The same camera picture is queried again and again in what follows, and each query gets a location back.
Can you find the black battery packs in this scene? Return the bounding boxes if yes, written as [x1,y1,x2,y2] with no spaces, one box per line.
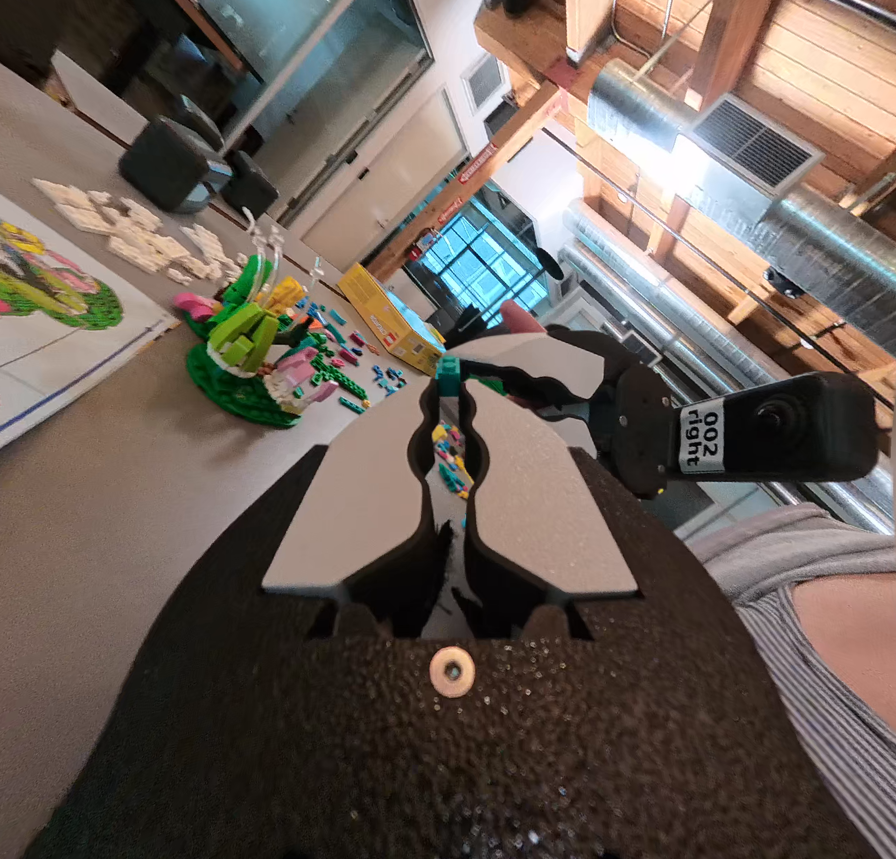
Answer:
[118,115,233,214]

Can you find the person's upper body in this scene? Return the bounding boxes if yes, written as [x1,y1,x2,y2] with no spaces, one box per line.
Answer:
[689,502,896,859]

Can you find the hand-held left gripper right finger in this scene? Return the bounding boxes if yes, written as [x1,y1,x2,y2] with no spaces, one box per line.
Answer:
[455,379,639,637]

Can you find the pile of white bricks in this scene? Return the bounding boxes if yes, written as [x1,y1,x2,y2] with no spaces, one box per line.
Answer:
[31,176,245,287]

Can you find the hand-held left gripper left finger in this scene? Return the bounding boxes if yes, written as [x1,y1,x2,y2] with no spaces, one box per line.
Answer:
[262,376,457,639]

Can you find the ceiling vent grille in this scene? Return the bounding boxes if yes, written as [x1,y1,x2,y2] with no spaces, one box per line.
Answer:
[688,92,826,197]

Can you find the dark grey power station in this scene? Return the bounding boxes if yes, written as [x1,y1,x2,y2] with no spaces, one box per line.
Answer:
[223,149,281,220]
[170,94,226,153]

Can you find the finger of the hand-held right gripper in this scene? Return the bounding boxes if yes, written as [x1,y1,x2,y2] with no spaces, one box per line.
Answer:
[542,414,598,454]
[447,332,607,412]

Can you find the large silver air duct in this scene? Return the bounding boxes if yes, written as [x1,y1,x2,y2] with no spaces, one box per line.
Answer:
[587,57,896,356]

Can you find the white door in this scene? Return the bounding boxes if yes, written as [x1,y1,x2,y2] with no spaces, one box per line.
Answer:
[300,87,469,252]

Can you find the brick instruction booklet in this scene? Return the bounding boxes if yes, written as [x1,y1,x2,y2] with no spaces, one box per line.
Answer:
[0,194,177,450]

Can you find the yellow toy box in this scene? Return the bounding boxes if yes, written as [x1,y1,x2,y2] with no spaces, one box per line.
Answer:
[337,262,448,377]

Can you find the black wall speaker box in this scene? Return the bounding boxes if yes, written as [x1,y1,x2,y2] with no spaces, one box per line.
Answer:
[482,94,520,140]

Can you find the white wall vent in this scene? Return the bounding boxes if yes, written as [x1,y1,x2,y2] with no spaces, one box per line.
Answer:
[461,52,510,112]

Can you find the person's right hand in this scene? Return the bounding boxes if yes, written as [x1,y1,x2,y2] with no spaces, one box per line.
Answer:
[499,301,548,336]

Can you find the grey desk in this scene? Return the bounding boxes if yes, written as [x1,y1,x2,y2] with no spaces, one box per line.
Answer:
[0,64,491,859]

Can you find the green lego flower model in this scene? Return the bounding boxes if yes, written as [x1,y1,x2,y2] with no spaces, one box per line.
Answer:
[171,252,375,430]

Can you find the pile of colourful bricks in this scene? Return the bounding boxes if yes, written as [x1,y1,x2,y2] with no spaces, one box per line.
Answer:
[283,295,477,503]

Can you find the long silver air duct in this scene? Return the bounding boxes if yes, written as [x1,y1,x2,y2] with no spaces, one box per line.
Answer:
[559,243,701,384]
[563,197,896,534]

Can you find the wooden pillar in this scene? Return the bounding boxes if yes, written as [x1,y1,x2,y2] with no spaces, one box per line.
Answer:
[364,82,569,280]

